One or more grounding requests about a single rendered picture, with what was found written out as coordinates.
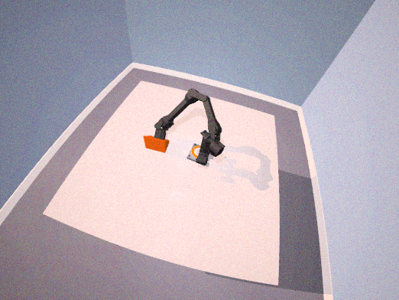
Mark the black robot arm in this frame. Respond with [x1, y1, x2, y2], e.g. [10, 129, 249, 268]
[153, 88, 225, 157]

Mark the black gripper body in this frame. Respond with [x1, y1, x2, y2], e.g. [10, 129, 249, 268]
[196, 143, 209, 165]

